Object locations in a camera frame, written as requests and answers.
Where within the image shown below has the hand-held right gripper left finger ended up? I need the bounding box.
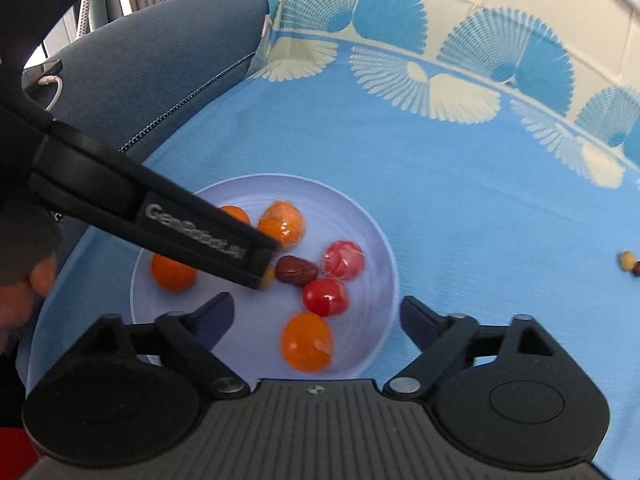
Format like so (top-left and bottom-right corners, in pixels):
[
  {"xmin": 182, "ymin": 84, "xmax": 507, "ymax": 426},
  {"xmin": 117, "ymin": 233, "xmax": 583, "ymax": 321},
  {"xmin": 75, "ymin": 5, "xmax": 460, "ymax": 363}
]
[{"xmin": 94, "ymin": 292, "xmax": 252, "ymax": 401}]

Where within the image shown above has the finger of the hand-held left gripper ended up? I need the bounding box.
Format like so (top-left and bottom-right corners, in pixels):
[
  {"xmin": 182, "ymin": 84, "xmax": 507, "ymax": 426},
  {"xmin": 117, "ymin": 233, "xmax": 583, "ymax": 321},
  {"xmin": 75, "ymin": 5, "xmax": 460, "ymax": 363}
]
[{"xmin": 27, "ymin": 119, "xmax": 280, "ymax": 291}]

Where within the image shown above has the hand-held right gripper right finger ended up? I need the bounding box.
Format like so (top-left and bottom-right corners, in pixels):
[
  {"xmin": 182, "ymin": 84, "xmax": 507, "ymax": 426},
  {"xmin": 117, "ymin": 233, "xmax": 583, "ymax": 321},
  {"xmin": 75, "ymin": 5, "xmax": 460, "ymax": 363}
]
[{"xmin": 382, "ymin": 295, "xmax": 567, "ymax": 402}]

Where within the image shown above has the light blue round plate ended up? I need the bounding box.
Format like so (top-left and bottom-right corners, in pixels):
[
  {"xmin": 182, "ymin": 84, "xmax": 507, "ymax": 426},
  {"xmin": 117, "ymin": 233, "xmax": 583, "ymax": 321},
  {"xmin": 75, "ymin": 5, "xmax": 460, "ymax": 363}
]
[{"xmin": 130, "ymin": 174, "xmax": 400, "ymax": 380}]

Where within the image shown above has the large plastic-wrapped orange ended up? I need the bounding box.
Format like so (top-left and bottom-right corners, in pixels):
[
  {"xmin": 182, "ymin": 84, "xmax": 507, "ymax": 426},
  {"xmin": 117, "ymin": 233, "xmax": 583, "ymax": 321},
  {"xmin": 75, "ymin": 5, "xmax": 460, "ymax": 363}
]
[{"xmin": 257, "ymin": 200, "xmax": 306, "ymax": 251}]

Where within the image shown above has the small orange kumquat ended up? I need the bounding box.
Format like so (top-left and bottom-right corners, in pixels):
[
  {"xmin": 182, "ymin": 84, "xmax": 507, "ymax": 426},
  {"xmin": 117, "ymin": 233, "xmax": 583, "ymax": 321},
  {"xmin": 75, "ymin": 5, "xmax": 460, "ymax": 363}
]
[{"xmin": 280, "ymin": 311, "xmax": 334, "ymax": 373}]

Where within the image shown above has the red plastic-wrapped fruit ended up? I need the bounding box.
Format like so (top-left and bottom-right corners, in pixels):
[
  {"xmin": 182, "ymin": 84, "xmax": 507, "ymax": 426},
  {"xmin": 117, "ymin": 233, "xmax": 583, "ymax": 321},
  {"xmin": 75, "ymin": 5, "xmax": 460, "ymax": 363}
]
[{"xmin": 321, "ymin": 240, "xmax": 366, "ymax": 281}]

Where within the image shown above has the small red cherry tomato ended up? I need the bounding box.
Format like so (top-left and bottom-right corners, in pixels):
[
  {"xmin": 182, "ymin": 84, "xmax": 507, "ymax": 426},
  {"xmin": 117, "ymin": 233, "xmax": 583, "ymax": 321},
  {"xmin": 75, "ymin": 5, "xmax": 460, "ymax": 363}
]
[{"xmin": 302, "ymin": 277, "xmax": 350, "ymax": 318}]

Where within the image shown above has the person's left hand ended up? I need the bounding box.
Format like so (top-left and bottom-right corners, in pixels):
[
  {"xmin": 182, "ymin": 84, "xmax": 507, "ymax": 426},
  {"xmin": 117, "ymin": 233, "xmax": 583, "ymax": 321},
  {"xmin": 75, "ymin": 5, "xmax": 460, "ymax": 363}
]
[{"xmin": 0, "ymin": 252, "xmax": 60, "ymax": 341}]

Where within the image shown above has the black smartphone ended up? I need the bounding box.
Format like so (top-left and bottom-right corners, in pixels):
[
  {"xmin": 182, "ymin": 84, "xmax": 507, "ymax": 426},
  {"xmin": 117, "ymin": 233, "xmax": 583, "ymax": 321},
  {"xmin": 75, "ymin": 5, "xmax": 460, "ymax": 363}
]
[{"xmin": 22, "ymin": 59, "xmax": 64, "ymax": 86}]

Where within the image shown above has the bare orange tangerine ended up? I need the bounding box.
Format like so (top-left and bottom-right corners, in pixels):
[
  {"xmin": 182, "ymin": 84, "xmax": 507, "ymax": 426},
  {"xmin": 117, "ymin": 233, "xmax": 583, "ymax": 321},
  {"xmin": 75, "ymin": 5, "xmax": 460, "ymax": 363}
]
[
  {"xmin": 151, "ymin": 254, "xmax": 198, "ymax": 293},
  {"xmin": 218, "ymin": 205, "xmax": 252, "ymax": 228}
]

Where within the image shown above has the white perforated pole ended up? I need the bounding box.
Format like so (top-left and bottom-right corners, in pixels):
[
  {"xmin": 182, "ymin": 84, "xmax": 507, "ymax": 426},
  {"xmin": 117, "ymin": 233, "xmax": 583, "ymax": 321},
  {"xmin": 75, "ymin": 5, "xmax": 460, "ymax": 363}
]
[{"xmin": 75, "ymin": 0, "xmax": 101, "ymax": 41}]

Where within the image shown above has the blue stitched cushion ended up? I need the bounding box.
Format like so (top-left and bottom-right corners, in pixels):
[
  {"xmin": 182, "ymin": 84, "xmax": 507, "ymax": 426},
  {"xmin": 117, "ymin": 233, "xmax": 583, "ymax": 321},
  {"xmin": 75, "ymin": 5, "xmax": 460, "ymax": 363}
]
[{"xmin": 22, "ymin": 0, "xmax": 273, "ymax": 171}]

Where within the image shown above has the blue fan-print bed sheet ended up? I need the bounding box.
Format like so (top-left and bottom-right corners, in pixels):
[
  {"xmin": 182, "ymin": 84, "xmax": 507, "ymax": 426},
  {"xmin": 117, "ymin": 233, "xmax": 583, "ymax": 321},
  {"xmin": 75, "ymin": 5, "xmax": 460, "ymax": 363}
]
[{"xmin": 25, "ymin": 0, "xmax": 640, "ymax": 467}]

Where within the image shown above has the red cloth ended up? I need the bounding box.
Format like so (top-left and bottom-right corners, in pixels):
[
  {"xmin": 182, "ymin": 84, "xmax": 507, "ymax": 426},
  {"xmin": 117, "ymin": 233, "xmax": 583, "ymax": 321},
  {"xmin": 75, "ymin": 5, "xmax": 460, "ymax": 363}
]
[{"xmin": 0, "ymin": 425, "xmax": 41, "ymax": 480}]

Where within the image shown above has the white charging cable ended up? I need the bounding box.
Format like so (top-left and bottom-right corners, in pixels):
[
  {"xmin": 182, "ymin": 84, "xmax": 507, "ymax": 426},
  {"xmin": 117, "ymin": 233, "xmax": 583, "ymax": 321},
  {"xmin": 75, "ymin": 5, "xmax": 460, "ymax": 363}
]
[{"xmin": 39, "ymin": 76, "xmax": 64, "ymax": 111}]

